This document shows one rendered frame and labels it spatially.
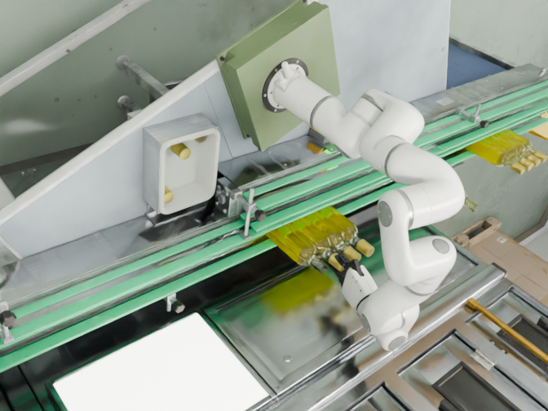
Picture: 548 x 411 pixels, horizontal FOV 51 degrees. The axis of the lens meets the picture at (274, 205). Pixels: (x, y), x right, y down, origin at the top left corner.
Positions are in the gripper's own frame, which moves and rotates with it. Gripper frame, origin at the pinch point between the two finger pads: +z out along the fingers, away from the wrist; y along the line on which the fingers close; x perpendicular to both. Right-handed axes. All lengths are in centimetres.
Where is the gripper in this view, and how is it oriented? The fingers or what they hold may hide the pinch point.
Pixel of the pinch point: (341, 265)
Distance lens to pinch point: 162.4
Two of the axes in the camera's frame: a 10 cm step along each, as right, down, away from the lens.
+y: 1.4, -7.9, -6.0
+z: -4.0, -6.0, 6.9
